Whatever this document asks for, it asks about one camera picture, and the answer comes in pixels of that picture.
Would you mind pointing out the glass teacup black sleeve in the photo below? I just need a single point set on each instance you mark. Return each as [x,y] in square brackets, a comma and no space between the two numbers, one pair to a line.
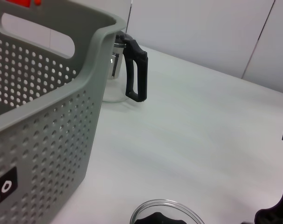
[160,218]

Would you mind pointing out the grey perforated storage bin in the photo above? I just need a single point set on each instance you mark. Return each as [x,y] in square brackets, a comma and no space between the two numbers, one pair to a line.
[50,140]

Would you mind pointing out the glass teapot black lid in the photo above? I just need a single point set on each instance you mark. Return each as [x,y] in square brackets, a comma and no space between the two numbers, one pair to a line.
[136,70]

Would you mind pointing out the orange bin clip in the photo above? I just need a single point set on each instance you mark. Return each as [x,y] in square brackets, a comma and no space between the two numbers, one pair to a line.
[22,2]

